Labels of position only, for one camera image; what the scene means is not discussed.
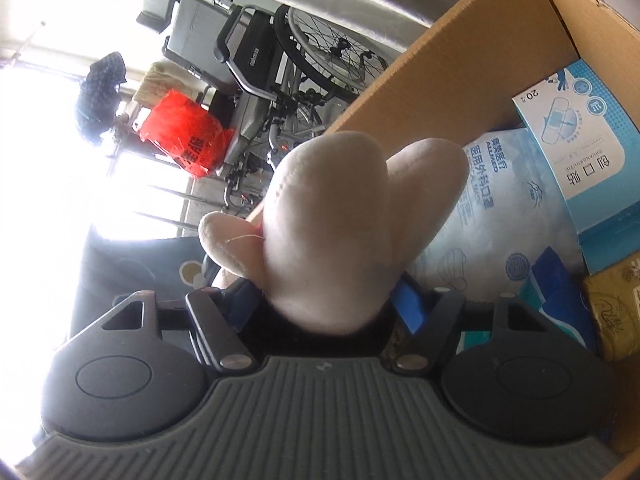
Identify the wheelchair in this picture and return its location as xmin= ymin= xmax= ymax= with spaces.
xmin=138 ymin=0 xmax=390 ymax=216

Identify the plush doll black hair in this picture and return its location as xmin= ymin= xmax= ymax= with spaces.
xmin=198 ymin=132 xmax=469 ymax=358

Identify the gold tissue pack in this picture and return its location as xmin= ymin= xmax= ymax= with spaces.
xmin=584 ymin=257 xmax=639 ymax=362

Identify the grey patterned blanket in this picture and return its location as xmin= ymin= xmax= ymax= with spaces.
xmin=70 ymin=232 xmax=219 ymax=336

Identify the red plastic bag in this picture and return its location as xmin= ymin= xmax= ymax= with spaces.
xmin=138 ymin=90 xmax=234 ymax=179

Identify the blue bandage box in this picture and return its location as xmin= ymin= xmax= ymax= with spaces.
xmin=513 ymin=60 xmax=639 ymax=274

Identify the surgical mask plastic bag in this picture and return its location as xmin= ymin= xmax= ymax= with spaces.
xmin=409 ymin=128 xmax=585 ymax=301

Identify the blue hanging cloth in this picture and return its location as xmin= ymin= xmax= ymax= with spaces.
xmin=76 ymin=51 xmax=127 ymax=145

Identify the blue teal wet wipes pack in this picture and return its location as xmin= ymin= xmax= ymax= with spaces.
xmin=450 ymin=246 xmax=599 ymax=356

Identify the cardboard box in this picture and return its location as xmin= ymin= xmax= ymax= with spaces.
xmin=246 ymin=0 xmax=640 ymax=456

